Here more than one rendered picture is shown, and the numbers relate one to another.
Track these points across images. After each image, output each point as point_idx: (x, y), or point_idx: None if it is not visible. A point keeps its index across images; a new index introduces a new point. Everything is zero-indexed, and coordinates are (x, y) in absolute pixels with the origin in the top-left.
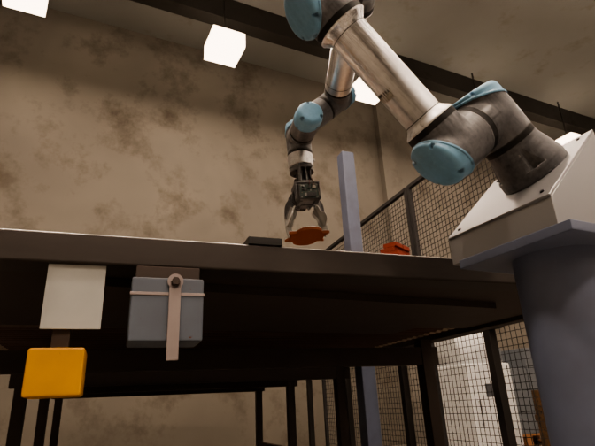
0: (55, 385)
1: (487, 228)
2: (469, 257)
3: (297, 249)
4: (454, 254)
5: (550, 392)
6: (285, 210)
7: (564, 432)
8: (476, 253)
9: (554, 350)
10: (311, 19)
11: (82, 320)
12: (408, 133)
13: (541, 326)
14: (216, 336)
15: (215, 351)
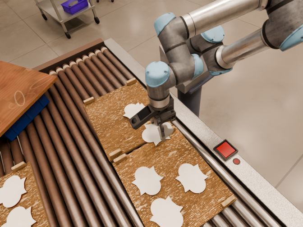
0: None
1: (198, 78)
2: (194, 89)
3: (218, 136)
4: (185, 90)
5: (195, 106)
6: (163, 132)
7: (196, 111)
8: (193, 86)
9: (199, 98)
10: (296, 45)
11: None
12: (229, 65)
13: (197, 95)
14: None
15: None
